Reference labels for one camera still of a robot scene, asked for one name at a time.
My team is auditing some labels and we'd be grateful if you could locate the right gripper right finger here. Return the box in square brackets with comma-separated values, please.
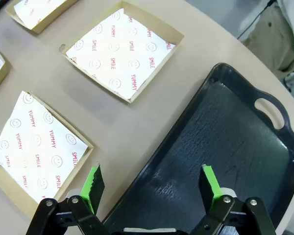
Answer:
[191, 164, 277, 235]

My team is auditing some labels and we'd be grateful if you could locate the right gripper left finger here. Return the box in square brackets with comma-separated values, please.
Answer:
[26, 162, 109, 235]

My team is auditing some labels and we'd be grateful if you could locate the brown cardboard box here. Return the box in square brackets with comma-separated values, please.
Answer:
[0, 43, 11, 98]
[4, 0, 79, 34]
[0, 91, 95, 219]
[59, 0, 185, 103]

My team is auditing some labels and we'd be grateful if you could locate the black tray with handles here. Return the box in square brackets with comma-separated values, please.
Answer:
[101, 62, 294, 235]

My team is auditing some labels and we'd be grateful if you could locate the thin black cable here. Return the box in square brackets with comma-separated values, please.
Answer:
[237, 0, 278, 40]

